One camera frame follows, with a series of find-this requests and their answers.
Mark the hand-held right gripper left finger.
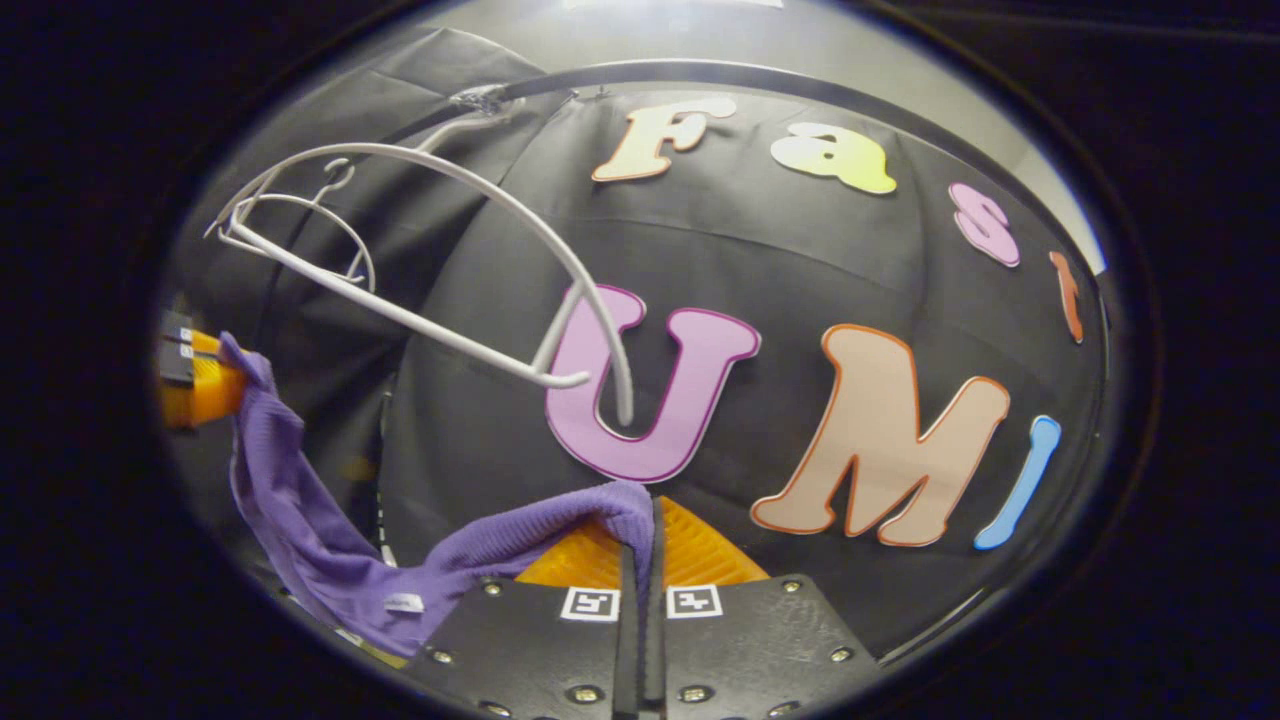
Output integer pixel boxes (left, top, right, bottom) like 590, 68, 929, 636
400, 515, 641, 720

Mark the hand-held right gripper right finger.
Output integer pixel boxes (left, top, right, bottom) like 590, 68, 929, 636
640, 497, 881, 720

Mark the purple knit shirt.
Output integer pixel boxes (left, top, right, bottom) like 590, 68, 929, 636
218, 332, 656, 659

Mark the white clothes hanger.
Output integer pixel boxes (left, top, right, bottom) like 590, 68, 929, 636
205, 85, 636, 426
238, 158, 378, 293

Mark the black clothes rack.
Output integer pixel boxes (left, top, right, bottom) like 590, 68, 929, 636
375, 58, 1111, 301

